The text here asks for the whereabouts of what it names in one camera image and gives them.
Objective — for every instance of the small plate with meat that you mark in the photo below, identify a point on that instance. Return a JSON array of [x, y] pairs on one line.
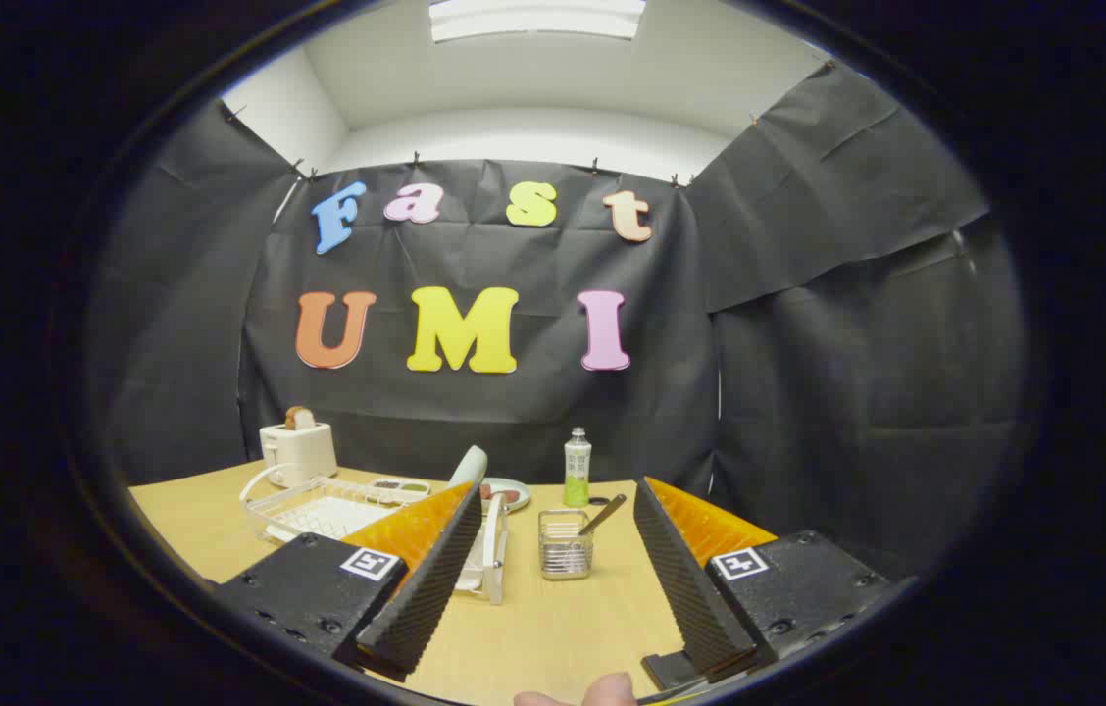
[[519, 486]]

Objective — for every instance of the white divided sauce dish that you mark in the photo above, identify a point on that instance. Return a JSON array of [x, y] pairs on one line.
[[399, 487]]

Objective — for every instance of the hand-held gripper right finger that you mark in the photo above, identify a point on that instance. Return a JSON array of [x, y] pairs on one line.
[[690, 588]]

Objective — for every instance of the ceiling light panel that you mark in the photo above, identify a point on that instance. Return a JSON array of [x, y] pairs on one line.
[[538, 18]]

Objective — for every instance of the toast slice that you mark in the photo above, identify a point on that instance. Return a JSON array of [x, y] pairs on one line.
[[299, 419]]

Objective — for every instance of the white toaster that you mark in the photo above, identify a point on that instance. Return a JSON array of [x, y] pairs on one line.
[[303, 453]]

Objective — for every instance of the green tea bottle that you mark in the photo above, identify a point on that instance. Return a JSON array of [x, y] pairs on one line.
[[578, 471]]

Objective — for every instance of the pale green plate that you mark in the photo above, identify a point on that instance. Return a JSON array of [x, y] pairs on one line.
[[470, 466]]

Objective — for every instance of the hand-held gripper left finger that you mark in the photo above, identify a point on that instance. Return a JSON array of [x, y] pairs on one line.
[[435, 588]]

